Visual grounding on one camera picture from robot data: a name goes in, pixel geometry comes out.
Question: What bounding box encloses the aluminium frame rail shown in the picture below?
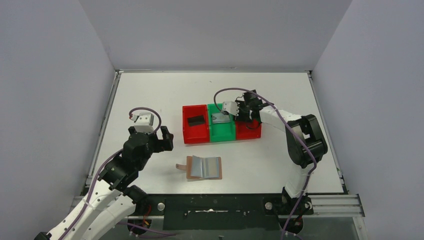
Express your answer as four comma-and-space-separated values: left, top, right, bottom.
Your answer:
66, 194, 365, 220

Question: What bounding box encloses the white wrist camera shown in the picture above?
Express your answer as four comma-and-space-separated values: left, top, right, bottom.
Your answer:
221, 101, 240, 116
133, 112, 154, 134

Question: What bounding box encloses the black card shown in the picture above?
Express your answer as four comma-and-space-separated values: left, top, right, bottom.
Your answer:
187, 115, 206, 127

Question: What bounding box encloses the green middle bin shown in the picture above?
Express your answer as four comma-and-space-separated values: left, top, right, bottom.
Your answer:
207, 103, 236, 143

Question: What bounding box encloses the brown leather card holder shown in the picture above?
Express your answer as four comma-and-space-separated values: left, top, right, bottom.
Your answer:
175, 155, 223, 180

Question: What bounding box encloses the red bin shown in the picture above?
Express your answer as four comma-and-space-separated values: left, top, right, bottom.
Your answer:
235, 120, 262, 141
182, 104, 210, 145

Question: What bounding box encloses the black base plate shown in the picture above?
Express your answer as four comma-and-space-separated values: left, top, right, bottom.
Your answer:
115, 193, 314, 232

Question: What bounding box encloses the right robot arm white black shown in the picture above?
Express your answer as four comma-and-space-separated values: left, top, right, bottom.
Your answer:
223, 90, 328, 214

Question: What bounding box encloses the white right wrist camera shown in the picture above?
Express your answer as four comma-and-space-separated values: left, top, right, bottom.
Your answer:
221, 101, 240, 116

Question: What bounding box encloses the silver grey card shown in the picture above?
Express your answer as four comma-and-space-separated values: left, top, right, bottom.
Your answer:
210, 112, 231, 124

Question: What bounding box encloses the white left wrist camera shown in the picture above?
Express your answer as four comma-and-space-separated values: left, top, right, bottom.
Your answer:
133, 112, 154, 134

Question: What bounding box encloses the right red bin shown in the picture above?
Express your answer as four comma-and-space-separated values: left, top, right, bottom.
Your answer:
235, 120, 262, 141

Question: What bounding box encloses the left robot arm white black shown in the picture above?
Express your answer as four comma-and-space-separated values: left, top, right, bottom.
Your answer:
35, 126, 174, 240

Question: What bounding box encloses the left red bin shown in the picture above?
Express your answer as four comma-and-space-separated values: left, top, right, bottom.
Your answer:
182, 104, 210, 145

